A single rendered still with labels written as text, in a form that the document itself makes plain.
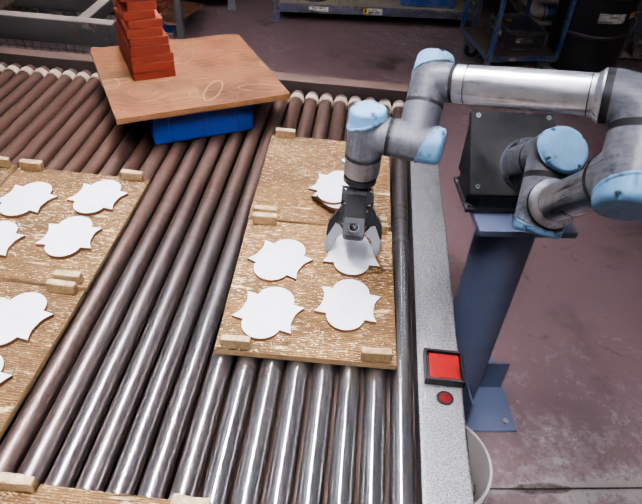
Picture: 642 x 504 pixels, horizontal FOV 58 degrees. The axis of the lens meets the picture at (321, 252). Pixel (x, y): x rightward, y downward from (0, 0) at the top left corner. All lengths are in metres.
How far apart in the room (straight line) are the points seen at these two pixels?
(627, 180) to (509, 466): 1.36
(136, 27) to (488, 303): 1.31
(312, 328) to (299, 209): 0.40
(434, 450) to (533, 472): 1.18
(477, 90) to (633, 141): 0.28
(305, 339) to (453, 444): 0.33
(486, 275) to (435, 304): 0.54
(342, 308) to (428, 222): 0.42
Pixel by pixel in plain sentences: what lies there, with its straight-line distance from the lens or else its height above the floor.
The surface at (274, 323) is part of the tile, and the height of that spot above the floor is 0.94.
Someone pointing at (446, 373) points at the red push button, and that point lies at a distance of 1.16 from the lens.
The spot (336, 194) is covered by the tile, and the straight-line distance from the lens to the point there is 1.48.
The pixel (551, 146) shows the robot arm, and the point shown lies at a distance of 1.48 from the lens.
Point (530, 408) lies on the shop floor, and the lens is 2.38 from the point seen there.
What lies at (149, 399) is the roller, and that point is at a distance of 1.12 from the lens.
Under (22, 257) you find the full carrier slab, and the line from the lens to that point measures 1.44.
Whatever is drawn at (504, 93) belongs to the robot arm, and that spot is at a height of 1.36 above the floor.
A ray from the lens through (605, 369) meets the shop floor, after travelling 2.64.
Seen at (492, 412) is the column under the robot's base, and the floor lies 0.01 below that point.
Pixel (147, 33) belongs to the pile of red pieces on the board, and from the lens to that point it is 1.84.
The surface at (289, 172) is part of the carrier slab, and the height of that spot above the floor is 0.94.
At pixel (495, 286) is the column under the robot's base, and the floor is 0.62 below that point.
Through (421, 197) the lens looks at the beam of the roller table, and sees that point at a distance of 1.60.
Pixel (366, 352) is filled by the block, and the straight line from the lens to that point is 1.11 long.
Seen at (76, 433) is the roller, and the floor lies 0.92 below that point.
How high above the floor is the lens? 1.81
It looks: 41 degrees down
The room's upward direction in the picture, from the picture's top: 4 degrees clockwise
